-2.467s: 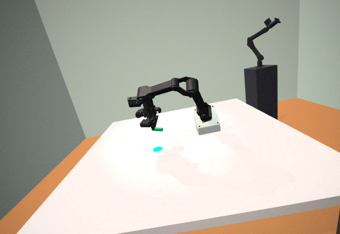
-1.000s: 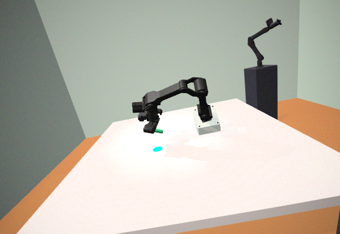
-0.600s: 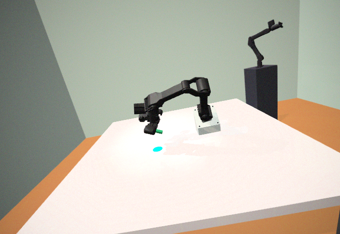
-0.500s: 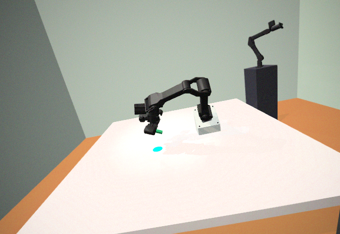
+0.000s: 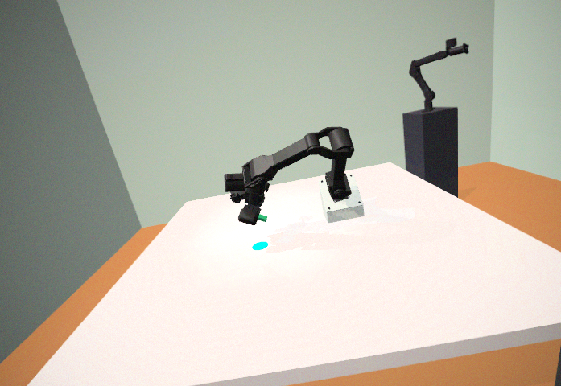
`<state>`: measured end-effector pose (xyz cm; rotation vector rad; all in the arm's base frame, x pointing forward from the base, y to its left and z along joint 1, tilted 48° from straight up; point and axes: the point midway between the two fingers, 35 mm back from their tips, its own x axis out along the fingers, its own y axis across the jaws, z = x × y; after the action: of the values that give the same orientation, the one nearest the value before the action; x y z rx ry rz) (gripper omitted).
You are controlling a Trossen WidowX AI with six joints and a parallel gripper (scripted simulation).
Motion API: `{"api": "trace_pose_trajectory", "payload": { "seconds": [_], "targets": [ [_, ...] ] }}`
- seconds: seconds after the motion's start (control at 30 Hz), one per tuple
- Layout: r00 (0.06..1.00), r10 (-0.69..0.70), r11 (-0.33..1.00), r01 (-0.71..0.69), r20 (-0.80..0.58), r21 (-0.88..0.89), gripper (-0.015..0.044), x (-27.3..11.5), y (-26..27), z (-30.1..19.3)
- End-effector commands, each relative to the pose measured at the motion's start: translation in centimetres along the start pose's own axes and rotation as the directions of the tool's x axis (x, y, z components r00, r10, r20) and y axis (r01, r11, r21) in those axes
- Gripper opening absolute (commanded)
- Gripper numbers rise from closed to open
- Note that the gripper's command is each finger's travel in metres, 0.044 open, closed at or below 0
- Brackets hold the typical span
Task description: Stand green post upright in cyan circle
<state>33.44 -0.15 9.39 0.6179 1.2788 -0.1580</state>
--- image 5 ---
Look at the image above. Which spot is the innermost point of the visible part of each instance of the cyan circle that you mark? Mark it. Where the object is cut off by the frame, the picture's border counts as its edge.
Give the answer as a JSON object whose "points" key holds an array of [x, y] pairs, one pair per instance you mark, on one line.
{"points": [[260, 246]]}

